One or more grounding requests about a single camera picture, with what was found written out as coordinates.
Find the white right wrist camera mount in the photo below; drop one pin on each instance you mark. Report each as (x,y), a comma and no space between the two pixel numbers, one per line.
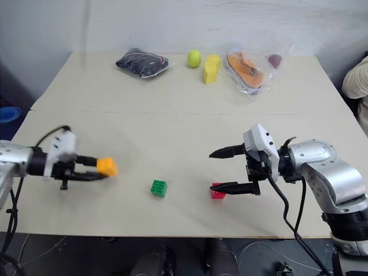
(258,138)

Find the bagged dark red item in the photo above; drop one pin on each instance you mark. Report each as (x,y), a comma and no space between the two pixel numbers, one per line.
(275,60)

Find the orange cube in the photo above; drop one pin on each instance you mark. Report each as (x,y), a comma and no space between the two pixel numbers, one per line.
(107,166)

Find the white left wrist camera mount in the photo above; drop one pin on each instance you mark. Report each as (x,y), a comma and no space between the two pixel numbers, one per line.
(61,145)

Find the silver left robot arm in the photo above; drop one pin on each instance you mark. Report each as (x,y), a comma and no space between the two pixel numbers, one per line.
(14,158)

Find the red cube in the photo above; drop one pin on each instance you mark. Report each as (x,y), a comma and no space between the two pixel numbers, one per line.
(218,196)

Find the person in cream shirt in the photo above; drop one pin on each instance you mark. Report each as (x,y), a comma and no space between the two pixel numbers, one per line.
(356,80)

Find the blue bucket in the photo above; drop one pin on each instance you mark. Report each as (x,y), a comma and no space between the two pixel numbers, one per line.
(8,115)

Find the bagged orange shoe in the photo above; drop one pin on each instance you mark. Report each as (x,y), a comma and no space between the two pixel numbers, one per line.
(244,70)

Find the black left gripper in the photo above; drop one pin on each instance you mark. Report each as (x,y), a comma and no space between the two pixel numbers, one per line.
(64,171)

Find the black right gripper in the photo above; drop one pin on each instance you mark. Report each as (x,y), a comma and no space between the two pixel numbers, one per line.
(258,169)

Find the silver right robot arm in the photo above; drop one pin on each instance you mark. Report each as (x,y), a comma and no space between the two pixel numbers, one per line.
(322,162)

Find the bagged black clothing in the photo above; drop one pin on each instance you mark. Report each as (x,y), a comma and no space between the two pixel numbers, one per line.
(142,63)

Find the yellow-green tennis ball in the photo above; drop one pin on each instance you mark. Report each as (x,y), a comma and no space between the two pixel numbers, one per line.
(194,58)

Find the yellow foam block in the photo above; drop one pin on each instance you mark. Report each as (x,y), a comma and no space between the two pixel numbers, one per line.
(211,70)

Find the black device on floor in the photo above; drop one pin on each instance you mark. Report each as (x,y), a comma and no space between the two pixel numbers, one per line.
(284,269)

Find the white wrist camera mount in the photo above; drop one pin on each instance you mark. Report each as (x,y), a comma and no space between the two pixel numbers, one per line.
(258,138)
(61,145)

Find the green cube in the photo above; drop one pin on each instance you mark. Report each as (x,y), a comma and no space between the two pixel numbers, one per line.
(158,189)

